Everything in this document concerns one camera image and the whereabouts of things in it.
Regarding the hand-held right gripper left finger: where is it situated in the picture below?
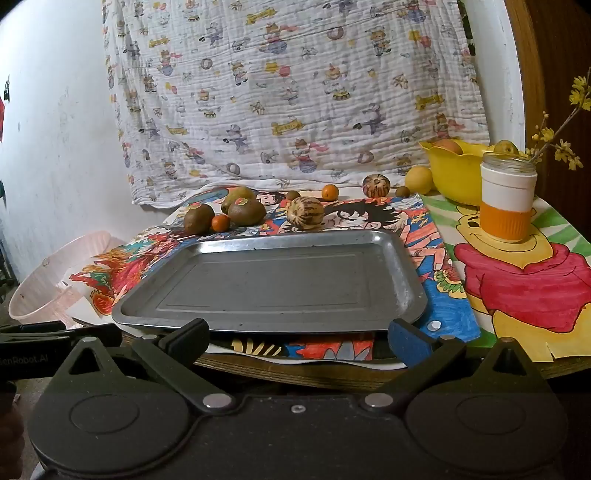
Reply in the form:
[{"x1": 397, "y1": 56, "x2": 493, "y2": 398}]
[{"x1": 54, "y1": 318, "x2": 234, "y2": 414}]

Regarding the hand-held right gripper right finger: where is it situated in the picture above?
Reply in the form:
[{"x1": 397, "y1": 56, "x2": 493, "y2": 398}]
[{"x1": 360, "y1": 318, "x2": 555, "y2": 411}]

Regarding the metal tray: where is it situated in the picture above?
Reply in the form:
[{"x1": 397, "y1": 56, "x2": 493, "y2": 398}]
[{"x1": 112, "y1": 230, "x2": 428, "y2": 334}]

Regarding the yellow round fruit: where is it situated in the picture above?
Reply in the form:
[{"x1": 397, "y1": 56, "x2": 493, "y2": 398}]
[{"x1": 405, "y1": 166, "x2": 435, "y2": 193}]

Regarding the yellow plastic bowl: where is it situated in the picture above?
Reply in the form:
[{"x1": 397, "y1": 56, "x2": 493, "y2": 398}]
[{"x1": 419, "y1": 140, "x2": 497, "y2": 207}]

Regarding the pink plastic basket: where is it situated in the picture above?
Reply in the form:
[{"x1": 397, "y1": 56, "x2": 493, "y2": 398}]
[{"x1": 8, "y1": 231, "x2": 125, "y2": 329}]

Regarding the spiky hair cartoon drawing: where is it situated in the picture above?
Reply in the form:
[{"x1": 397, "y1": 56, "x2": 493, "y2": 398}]
[{"x1": 69, "y1": 187, "x2": 481, "y2": 366}]

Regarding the brown kiwi with sticker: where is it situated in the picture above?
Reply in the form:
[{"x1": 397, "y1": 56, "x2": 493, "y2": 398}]
[{"x1": 228, "y1": 198, "x2": 267, "y2": 227}]

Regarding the striped round melon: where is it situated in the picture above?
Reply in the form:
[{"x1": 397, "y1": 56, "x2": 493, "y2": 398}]
[
  {"x1": 287, "y1": 196, "x2": 325, "y2": 230},
  {"x1": 362, "y1": 174, "x2": 391, "y2": 198}
]

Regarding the white and orange jar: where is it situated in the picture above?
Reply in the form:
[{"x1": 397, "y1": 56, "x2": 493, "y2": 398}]
[{"x1": 480, "y1": 152, "x2": 539, "y2": 243}]

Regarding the printed cartoon cloth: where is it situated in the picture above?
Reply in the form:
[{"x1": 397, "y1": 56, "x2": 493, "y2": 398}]
[{"x1": 102, "y1": 0, "x2": 491, "y2": 207}]

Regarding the yellow flower branch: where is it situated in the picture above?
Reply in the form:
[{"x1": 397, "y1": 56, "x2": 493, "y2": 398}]
[{"x1": 526, "y1": 67, "x2": 591, "y2": 172}]

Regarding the wooden door frame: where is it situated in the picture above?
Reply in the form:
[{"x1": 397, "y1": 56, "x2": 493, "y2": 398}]
[{"x1": 505, "y1": 0, "x2": 591, "y2": 204}]

